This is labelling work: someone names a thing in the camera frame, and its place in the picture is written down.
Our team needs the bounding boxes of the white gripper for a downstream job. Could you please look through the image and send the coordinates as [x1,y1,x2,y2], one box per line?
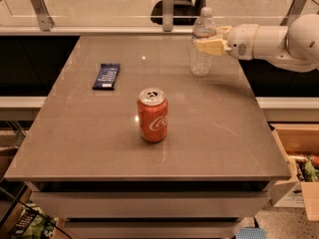
[193,24,259,60]

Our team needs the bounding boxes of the clear plastic water bottle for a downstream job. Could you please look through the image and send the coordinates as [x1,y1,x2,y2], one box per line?
[190,7,216,76]

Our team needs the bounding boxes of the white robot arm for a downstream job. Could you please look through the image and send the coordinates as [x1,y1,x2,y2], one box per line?
[193,14,319,73]

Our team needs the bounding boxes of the black office chair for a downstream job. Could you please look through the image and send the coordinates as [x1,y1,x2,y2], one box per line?
[150,0,211,26]

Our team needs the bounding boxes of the red cola can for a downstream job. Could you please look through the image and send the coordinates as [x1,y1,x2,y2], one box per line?
[138,88,168,142]

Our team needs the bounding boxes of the dark blue snack bar wrapper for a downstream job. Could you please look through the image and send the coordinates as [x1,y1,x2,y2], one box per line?
[92,63,121,91]

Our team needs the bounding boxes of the cardboard box with snacks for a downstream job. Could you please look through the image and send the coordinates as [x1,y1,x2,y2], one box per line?
[271,123,319,221]

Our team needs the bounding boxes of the upper grey table drawer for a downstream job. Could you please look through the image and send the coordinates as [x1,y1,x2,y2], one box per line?
[31,192,270,218]

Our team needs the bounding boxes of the grey table drawer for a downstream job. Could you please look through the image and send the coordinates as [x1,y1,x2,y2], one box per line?
[64,221,241,239]
[31,192,270,218]

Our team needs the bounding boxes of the blue mesh basket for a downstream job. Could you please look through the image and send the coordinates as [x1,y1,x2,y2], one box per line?
[235,228,267,239]

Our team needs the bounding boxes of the lower grey table drawer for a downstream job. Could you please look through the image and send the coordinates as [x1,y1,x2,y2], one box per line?
[64,221,241,239]

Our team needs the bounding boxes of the green snack bag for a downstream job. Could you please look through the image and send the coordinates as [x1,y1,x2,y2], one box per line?
[9,203,58,239]

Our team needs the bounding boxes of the middle metal railing bracket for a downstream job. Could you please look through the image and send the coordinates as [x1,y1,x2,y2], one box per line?
[162,0,173,32]

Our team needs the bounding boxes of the metal railing bracket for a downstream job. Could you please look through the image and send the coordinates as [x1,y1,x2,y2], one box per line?
[280,0,307,26]
[30,0,55,31]
[162,0,173,32]

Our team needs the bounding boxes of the right metal railing bracket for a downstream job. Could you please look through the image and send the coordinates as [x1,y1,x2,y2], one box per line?
[280,0,307,26]

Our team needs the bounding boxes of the left metal railing bracket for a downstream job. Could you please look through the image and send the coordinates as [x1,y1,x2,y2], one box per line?
[30,0,55,31]

